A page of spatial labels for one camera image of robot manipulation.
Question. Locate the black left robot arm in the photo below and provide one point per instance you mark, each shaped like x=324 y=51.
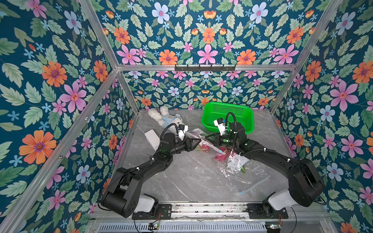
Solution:
x=123 y=194

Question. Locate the clear zip-top bag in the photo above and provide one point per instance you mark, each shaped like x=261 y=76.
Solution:
x=198 y=133
x=243 y=174

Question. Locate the white plush bear toy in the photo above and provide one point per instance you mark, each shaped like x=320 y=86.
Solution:
x=164 y=118

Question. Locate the black hook rail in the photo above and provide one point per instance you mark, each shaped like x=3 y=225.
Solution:
x=199 y=68

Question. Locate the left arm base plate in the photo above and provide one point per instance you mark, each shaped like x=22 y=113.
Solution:
x=160 y=212

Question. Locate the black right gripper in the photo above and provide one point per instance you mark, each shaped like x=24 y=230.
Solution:
x=218 y=139

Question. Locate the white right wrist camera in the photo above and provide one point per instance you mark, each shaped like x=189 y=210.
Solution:
x=220 y=124

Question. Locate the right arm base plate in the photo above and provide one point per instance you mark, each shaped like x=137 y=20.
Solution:
x=265 y=211

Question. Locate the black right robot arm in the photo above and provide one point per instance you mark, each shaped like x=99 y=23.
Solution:
x=304 y=183

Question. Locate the white rectangular box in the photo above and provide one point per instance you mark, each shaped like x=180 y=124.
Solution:
x=153 y=139

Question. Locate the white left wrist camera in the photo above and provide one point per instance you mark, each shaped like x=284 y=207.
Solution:
x=182 y=129

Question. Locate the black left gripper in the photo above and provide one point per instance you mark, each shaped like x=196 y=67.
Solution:
x=187 y=147

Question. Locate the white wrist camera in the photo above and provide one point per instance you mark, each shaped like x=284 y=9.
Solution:
x=182 y=129
x=220 y=124

